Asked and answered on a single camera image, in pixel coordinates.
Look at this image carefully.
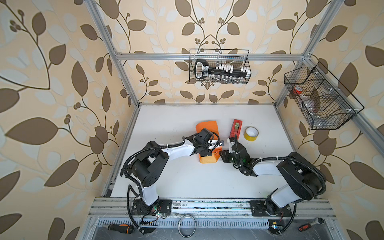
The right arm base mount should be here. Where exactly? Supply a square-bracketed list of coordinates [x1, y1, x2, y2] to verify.
[249, 200, 293, 217]

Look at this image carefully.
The black socket tool set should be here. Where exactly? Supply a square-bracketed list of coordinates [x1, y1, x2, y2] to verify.
[192, 59, 252, 80]

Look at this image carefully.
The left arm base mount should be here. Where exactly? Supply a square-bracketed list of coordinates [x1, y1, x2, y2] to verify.
[131, 199, 173, 217]

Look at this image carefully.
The black wire basket right wall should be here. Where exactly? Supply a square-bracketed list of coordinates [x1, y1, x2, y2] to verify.
[284, 62, 364, 130]

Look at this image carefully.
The yellow tape roll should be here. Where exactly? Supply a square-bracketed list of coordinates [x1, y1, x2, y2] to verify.
[244, 127, 259, 142]

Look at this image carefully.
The red handled ratchet wrench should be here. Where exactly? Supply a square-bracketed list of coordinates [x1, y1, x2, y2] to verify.
[298, 218, 325, 232]

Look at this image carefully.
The metal ring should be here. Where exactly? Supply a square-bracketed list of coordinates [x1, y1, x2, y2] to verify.
[177, 214, 198, 239]

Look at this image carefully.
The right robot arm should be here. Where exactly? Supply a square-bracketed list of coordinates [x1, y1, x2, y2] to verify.
[220, 138, 327, 216]

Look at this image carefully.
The orange black screwdriver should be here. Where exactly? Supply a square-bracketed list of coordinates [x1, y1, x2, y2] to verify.
[107, 224, 135, 234]

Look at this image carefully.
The black wire basket wall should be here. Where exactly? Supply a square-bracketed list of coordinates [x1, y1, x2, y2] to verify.
[189, 48, 252, 85]
[284, 62, 364, 130]

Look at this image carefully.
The red tape dispenser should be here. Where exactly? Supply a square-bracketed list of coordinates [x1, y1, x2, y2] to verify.
[230, 119, 243, 140]

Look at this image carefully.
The black wire basket back wall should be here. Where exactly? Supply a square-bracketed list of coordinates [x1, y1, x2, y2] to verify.
[189, 48, 252, 85]

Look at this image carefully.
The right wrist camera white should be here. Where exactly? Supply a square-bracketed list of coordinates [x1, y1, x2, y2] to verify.
[227, 137, 238, 154]

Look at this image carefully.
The aluminium front rail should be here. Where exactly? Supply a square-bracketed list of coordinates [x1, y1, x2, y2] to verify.
[88, 197, 338, 220]

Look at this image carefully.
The red capped item in basket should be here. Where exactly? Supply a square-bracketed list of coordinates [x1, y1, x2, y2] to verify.
[293, 86, 303, 96]

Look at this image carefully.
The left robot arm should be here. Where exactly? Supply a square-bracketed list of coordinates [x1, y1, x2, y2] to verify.
[120, 128, 224, 207]

